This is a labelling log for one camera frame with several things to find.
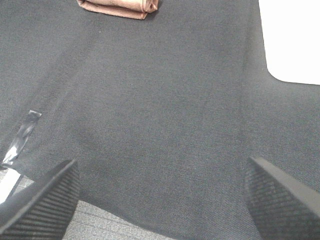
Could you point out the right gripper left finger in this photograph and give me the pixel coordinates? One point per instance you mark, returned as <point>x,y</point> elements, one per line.
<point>43,210</point>

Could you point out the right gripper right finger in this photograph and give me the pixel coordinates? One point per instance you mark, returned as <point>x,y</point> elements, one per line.
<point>282,208</point>

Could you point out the brown towel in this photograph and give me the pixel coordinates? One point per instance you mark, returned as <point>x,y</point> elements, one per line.
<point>132,9</point>

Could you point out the black tape strip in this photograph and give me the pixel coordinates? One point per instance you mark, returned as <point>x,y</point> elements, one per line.
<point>22,136</point>

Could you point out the black table cloth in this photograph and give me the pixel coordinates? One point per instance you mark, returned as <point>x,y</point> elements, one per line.
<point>161,114</point>

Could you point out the white woven storage bin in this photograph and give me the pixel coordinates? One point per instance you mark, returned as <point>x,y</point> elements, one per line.
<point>291,36</point>

